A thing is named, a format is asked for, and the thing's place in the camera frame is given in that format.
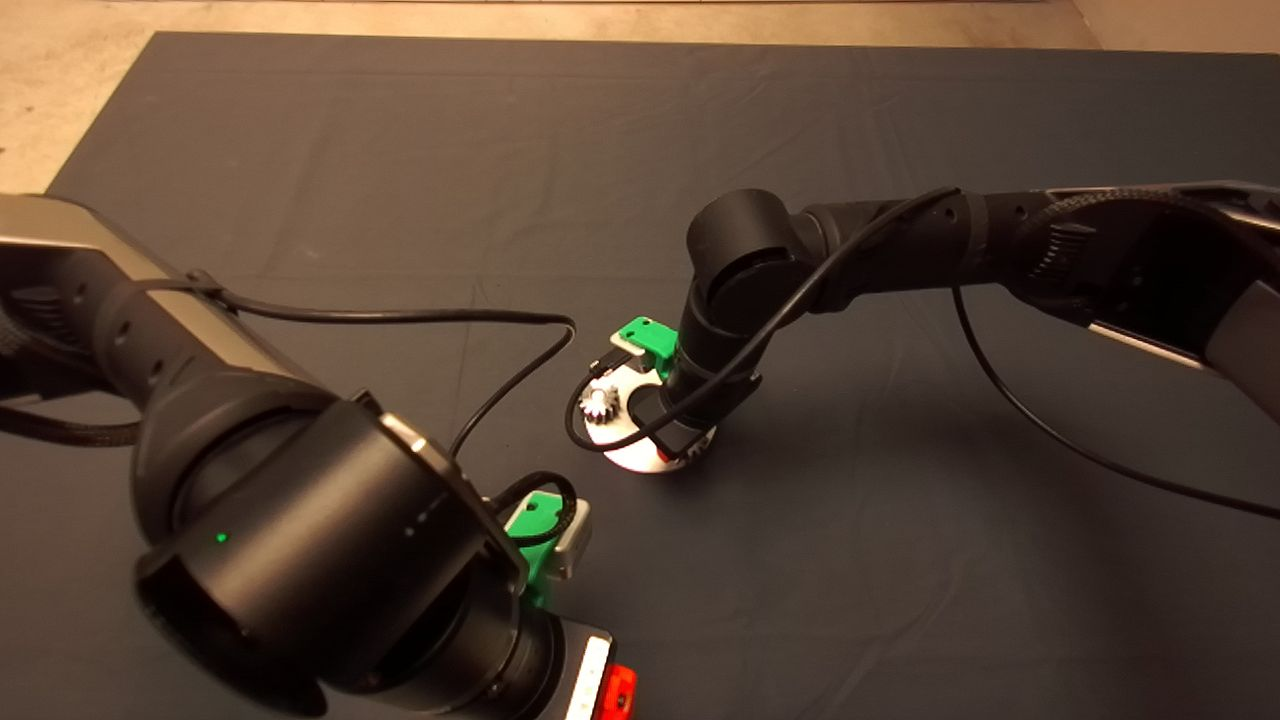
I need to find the thick braided black cable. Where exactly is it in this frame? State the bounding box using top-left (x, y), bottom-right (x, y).
top-left (0, 400), bottom-right (141, 448)

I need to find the left green camera mount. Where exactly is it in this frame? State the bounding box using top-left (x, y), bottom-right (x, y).
top-left (505, 490), bottom-right (576, 606)

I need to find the right green camera mount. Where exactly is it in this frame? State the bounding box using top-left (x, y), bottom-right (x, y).
top-left (618, 317), bottom-right (681, 381)

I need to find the left camera black cable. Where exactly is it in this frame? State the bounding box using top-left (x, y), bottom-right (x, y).
top-left (185, 270), bottom-right (579, 501)

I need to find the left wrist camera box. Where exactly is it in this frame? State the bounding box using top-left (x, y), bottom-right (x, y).
top-left (552, 497), bottom-right (591, 581)

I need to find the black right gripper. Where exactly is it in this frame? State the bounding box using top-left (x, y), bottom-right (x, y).
top-left (630, 365), bottom-right (763, 464)

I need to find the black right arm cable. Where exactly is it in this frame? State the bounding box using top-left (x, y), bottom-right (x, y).
top-left (950, 287), bottom-right (1280, 521)

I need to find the dark grey table cloth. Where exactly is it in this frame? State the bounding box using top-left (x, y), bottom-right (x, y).
top-left (0, 33), bottom-right (1280, 720)

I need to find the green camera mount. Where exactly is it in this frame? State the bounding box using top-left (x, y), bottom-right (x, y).
top-left (618, 317), bottom-right (681, 381)
top-left (505, 490), bottom-right (576, 606)

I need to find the round metal carrier plate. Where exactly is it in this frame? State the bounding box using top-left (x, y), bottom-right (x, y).
top-left (583, 355), bottom-right (719, 474)

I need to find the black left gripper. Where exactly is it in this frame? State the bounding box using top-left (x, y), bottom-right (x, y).
top-left (450, 612), bottom-right (638, 720)

